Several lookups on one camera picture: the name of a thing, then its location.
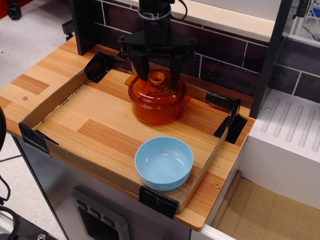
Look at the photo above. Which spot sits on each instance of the dark grey shelf post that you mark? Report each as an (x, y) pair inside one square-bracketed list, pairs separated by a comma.
[(262, 89), (84, 25)]

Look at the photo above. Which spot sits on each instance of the light wooden shelf board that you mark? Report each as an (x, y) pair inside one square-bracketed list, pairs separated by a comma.
[(199, 15)]

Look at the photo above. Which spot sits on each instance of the cardboard fence with black tape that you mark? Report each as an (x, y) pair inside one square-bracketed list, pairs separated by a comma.
[(89, 122)]

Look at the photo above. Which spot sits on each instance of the orange glass pot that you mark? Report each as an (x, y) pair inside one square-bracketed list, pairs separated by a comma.
[(159, 116)]

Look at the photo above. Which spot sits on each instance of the dark grey right shelf post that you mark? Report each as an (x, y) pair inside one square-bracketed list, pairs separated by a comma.
[(262, 89)]

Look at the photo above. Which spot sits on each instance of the orange glass pot lid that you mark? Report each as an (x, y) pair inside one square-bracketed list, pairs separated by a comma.
[(157, 92)]

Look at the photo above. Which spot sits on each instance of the grey oven control panel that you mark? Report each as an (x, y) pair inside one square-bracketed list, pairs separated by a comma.
[(99, 221)]

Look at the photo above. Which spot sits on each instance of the light blue bowl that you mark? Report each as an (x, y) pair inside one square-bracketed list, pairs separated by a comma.
[(164, 163)]

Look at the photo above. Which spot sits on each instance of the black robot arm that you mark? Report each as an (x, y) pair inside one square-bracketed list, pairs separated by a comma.
[(161, 7)]

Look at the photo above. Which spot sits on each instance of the dark grey left shelf post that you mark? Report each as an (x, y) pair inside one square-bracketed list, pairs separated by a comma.
[(84, 25)]

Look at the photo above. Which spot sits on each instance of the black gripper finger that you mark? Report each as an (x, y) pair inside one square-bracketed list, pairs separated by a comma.
[(176, 63), (140, 61)]

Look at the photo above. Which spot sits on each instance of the white toy sink drainboard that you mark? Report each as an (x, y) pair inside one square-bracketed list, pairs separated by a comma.
[(282, 151)]

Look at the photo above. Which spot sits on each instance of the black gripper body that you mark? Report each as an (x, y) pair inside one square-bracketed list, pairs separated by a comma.
[(157, 40)]

